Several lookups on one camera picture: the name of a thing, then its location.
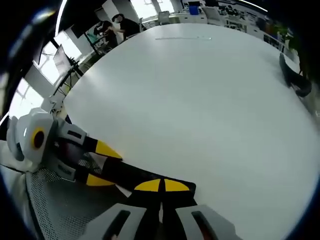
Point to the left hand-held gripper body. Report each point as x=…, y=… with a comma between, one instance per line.
x=27, y=130

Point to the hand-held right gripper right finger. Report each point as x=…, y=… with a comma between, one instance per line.
x=190, y=220

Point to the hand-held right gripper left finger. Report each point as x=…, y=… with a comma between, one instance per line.
x=120, y=222

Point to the black remote control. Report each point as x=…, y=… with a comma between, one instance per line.
x=140, y=173

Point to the grey mesh chair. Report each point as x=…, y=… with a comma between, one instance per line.
x=62, y=212

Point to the white desktop monitor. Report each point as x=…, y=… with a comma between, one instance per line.
x=60, y=58

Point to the white office chair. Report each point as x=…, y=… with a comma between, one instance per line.
x=163, y=17
x=211, y=13

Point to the blue box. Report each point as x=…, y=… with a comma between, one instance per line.
x=193, y=10

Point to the black headset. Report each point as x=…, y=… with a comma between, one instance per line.
x=293, y=80

